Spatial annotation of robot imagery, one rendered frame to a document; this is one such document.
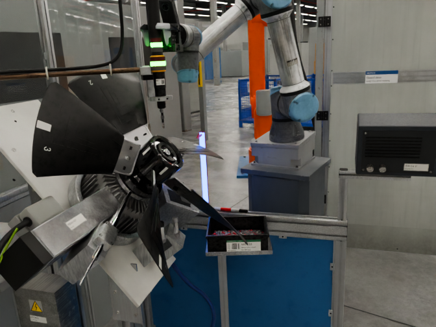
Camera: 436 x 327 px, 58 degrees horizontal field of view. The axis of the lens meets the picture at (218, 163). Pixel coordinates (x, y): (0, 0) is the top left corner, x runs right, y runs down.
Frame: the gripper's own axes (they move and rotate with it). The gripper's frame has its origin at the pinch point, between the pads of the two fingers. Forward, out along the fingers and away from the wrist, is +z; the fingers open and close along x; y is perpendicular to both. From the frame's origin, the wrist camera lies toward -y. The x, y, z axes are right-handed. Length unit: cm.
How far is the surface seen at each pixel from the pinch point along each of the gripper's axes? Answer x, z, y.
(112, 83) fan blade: 15.9, -3.8, 15.7
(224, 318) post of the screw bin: -11, -20, 107
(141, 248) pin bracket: 3, 11, 62
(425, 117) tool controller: -78, -38, 31
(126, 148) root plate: 3.0, 14.4, 31.5
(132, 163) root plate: 2.5, 12.9, 36.0
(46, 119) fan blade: 11.6, 32.4, 20.8
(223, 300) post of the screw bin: -11, -20, 99
